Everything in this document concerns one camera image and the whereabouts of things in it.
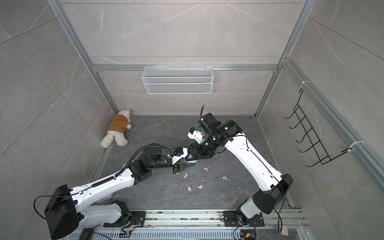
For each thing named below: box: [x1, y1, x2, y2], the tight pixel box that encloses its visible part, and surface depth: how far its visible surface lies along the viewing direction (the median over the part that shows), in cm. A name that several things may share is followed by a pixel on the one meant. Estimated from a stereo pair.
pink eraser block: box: [279, 225, 289, 236], surface depth 70 cm
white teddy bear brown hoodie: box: [100, 109, 132, 149], surface depth 105 cm
